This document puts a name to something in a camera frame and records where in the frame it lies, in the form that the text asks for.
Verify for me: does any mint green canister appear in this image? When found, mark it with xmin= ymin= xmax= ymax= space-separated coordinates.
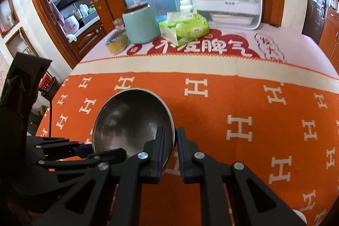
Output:
xmin=122 ymin=3 xmax=161 ymax=44

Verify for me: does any small glass jar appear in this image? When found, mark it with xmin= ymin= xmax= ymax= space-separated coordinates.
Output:
xmin=113 ymin=18 xmax=125 ymax=33

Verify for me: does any green tissue pack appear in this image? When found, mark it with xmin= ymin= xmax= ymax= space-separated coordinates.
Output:
xmin=158 ymin=11 xmax=210 ymax=47

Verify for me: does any black cable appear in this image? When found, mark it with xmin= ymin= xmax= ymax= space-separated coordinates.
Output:
xmin=40 ymin=90 xmax=53 ymax=136

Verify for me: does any pink rice cooker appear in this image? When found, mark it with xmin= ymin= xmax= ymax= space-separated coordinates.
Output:
xmin=63 ymin=15 xmax=80 ymax=35

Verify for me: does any white pill bottle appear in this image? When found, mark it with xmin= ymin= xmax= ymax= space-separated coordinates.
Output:
xmin=179 ymin=0 xmax=194 ymax=14

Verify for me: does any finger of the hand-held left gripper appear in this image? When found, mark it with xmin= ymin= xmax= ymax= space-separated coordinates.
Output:
xmin=38 ymin=148 xmax=127 ymax=171
xmin=34 ymin=137 xmax=93 ymax=159

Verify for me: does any yellow tin can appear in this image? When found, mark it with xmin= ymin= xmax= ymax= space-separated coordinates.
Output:
xmin=105 ymin=33 xmax=129 ymax=55

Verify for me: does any large wooden picture frame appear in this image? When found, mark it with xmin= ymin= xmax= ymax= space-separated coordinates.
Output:
xmin=5 ymin=27 xmax=40 ymax=58

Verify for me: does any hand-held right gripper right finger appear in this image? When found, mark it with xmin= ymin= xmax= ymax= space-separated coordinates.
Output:
xmin=176 ymin=127 xmax=308 ymax=226

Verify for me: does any small steel bowl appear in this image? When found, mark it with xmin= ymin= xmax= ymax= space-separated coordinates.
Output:
xmin=92 ymin=89 xmax=176 ymax=171

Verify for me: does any orange patterned blanket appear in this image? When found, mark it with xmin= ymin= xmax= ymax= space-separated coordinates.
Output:
xmin=36 ymin=62 xmax=339 ymax=226

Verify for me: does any small wooden picture frame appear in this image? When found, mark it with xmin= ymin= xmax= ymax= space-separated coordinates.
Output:
xmin=0 ymin=0 xmax=20 ymax=38

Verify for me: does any wooden kitchen cabinet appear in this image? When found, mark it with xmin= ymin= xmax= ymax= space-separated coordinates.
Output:
xmin=25 ymin=0 xmax=125 ymax=68

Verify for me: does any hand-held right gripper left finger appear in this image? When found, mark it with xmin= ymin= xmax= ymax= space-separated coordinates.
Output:
xmin=34 ymin=126 xmax=166 ymax=226

